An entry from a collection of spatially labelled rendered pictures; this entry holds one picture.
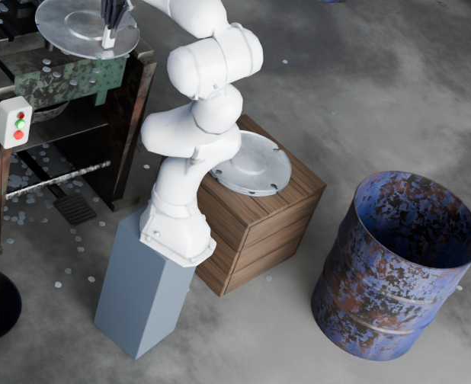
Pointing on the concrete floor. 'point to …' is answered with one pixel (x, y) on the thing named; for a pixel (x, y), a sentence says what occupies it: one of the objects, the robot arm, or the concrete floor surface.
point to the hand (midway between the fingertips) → (109, 36)
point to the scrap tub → (393, 264)
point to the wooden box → (254, 222)
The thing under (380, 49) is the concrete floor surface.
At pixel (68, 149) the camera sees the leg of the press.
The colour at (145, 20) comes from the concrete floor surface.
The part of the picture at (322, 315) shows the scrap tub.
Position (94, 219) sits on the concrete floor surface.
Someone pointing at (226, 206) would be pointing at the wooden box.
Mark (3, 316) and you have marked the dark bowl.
